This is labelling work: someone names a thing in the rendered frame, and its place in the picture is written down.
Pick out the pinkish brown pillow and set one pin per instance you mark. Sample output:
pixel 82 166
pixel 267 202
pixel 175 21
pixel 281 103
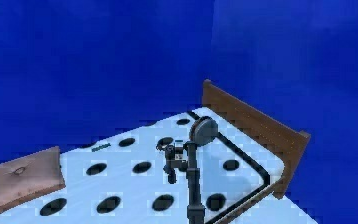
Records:
pixel 23 180

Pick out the grey round disc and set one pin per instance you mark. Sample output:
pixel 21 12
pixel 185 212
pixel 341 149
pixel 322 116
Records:
pixel 204 131

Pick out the small dark teal flat thing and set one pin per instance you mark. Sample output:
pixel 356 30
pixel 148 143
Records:
pixel 101 147

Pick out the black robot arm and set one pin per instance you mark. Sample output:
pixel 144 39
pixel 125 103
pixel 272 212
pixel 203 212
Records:
pixel 193 186

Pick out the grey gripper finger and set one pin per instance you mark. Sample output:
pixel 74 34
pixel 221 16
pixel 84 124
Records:
pixel 160 146
pixel 172 177

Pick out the brown bed with spotted cover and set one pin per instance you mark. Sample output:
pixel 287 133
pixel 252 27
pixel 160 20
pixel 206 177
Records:
pixel 127 200

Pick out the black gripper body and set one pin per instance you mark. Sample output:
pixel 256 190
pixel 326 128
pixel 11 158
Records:
pixel 170 157

